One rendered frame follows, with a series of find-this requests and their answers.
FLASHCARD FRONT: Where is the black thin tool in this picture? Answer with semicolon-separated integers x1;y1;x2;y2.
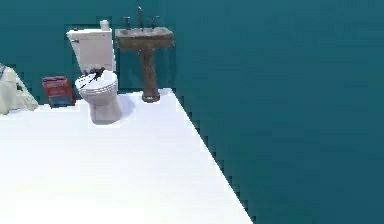
79;66;107;90

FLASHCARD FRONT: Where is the brown pedestal sink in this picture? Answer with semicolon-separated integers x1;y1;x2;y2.
114;26;176;104

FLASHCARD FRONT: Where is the pale cream bathtub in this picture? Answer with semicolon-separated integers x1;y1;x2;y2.
0;63;40;116

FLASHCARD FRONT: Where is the dark sink faucet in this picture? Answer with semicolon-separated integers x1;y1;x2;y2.
120;6;161;32

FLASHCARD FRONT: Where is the red box bin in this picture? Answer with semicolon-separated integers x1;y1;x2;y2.
41;75;76;109

